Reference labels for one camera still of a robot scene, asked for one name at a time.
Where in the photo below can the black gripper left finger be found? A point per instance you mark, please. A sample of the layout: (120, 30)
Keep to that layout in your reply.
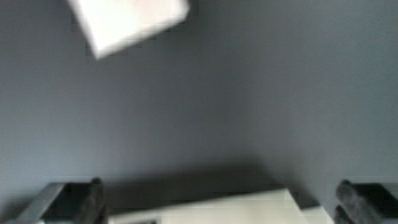
(78, 207)

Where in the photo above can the white square tabletop part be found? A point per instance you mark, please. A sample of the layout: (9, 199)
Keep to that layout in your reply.
(120, 21)

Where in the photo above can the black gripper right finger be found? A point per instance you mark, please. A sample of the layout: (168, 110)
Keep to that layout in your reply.
(367, 204)

